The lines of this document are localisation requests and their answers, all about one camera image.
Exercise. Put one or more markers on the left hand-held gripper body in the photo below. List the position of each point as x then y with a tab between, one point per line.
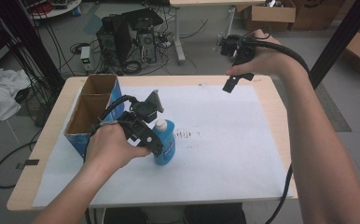
139	109

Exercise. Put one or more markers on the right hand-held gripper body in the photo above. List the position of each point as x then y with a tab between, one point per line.
238	46

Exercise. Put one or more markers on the blue bottle with white cap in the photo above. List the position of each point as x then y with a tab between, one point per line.
168	140

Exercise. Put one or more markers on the blue cardboard box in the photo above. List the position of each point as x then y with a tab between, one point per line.
88	109

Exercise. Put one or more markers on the person's right hand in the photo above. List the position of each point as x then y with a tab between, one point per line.
268	60

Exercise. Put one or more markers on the person's left hand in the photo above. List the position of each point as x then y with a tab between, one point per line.
109	147

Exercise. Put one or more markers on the open cardboard box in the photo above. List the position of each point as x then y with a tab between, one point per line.
271	14

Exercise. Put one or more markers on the white desk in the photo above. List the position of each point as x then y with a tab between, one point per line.
179	34

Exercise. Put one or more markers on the white table mat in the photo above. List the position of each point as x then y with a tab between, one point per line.
224	149

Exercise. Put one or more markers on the black computer tower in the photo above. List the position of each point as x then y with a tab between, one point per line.
128	37

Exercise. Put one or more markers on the small white power supply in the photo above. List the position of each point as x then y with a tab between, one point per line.
85	59

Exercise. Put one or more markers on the closed cardboard box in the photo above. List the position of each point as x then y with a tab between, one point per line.
318	14

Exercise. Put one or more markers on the black tape strip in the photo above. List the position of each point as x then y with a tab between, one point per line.
32	162

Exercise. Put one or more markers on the round white table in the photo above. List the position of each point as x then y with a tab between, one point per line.
57	9

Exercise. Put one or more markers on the white cloth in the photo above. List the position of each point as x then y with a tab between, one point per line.
1	93

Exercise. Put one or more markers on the black metal post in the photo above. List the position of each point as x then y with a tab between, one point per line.
336	46
32	46

